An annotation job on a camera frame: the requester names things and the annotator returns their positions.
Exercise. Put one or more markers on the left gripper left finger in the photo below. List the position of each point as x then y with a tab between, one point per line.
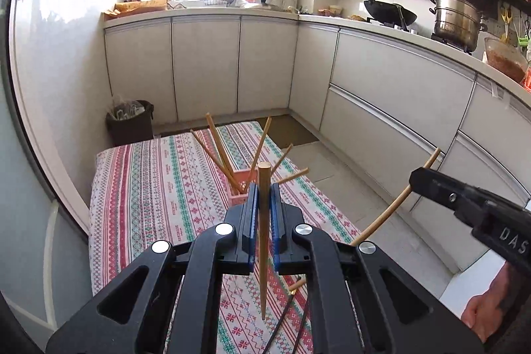
168	298

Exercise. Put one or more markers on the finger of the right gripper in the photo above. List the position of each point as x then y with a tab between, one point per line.
472	205

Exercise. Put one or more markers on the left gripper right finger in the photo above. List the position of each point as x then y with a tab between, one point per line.
361	301

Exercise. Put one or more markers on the black chopstick gold band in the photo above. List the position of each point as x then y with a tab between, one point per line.
301	327
284	332

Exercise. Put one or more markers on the person right hand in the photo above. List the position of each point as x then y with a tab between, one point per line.
484	313

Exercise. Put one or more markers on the white lower cabinets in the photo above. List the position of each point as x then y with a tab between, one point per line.
382	98

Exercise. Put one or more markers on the orange food package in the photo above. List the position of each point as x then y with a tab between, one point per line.
527	80

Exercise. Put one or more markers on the patterned tablecloth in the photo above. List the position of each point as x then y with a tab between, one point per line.
169	189

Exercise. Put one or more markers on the glass bowl with food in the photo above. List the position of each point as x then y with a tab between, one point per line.
506	59

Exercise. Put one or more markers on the pink perforated utensil holder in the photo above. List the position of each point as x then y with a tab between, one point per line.
237	198

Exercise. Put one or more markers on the steel steamer pot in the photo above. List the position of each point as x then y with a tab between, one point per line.
457	22

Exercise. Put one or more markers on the gas stove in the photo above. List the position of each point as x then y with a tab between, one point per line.
427	33

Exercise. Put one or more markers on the brown floor mat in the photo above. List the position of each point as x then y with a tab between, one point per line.
285	130

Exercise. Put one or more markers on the black trash bin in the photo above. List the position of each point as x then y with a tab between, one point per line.
130	122

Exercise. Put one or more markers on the black wok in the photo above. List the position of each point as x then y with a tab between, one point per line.
394	14

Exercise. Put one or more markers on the yellow cloth on counter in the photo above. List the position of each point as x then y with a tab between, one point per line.
132	8

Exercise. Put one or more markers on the yellow handled scissors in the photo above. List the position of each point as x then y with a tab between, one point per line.
506	15

